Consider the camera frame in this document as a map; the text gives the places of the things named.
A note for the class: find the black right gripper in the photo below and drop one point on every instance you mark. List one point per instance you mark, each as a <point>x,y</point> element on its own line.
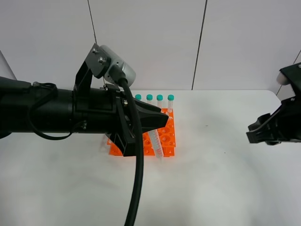
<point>284,125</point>

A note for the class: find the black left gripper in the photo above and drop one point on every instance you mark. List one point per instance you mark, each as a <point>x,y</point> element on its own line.
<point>103,111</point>

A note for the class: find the teal capped test tube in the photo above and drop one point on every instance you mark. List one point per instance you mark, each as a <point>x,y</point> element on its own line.
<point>155,139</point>

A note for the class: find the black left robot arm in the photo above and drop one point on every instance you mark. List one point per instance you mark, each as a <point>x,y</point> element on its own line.
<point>42,108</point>

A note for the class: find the row tube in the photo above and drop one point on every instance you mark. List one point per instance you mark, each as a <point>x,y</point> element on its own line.
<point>138,96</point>
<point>149,98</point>
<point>159,101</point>
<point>170,99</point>

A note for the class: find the orange test tube rack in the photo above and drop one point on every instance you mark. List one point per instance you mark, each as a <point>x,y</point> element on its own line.
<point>166,136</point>

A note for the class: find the back row tube far right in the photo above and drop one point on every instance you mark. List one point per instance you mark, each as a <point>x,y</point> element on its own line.
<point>170,99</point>

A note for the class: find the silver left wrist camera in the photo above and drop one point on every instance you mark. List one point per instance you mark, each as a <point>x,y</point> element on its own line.
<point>101,59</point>

